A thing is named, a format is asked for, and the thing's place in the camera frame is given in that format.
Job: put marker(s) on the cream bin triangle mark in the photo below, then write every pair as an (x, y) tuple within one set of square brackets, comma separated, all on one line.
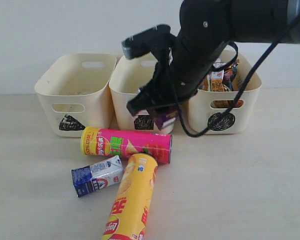
[(74, 93)]

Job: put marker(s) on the cream bin circle mark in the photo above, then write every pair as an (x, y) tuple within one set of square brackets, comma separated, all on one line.
[(201, 114)]

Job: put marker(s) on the cream bin square mark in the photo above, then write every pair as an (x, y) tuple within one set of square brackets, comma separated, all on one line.
[(127, 77)]

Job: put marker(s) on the yellow Lay's chip can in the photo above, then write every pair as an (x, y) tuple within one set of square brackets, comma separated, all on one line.
[(130, 210)]

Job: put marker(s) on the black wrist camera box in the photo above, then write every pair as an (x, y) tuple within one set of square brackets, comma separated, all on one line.
[(154, 40)]

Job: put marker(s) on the orange noodle packet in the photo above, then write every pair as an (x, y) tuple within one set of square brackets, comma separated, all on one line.
[(222, 81)]

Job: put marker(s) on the purple drink carton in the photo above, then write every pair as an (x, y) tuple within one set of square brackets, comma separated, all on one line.
[(165, 116)]

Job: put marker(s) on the blue white milk carton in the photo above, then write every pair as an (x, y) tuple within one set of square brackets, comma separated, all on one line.
[(97, 176)]

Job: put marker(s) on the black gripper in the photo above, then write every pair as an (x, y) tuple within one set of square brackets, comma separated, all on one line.
[(191, 60)]

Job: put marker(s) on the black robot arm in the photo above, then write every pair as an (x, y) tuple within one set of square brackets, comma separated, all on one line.
[(206, 28)]

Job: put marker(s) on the pink Lay's chip can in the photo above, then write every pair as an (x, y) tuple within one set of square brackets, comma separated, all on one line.
[(110, 142)]

